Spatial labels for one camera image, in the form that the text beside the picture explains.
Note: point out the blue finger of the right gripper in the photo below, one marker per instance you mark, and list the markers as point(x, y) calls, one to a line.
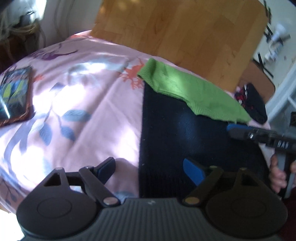
point(237, 127)

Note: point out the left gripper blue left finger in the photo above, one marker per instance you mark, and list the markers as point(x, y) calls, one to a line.
point(105, 169)

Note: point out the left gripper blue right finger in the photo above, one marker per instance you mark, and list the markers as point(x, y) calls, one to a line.
point(194, 171)

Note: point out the green navy white knit sweater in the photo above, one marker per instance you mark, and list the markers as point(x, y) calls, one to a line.
point(171, 132)

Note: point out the person's right hand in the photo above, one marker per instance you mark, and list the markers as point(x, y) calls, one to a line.
point(276, 176)

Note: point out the black red patterned folded garment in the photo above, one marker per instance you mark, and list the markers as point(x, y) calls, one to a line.
point(249, 98)

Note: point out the brown perforated cushion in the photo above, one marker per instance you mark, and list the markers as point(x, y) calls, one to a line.
point(254, 75)

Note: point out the pink printed bed sheet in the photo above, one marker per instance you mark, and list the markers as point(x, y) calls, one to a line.
point(87, 106)

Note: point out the wood grain headboard panel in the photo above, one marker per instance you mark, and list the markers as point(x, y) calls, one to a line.
point(213, 39)

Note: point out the dark patterned book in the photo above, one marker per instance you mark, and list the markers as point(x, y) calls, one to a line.
point(16, 95)

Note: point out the white wall lamp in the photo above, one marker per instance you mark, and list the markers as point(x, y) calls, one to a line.
point(276, 42)

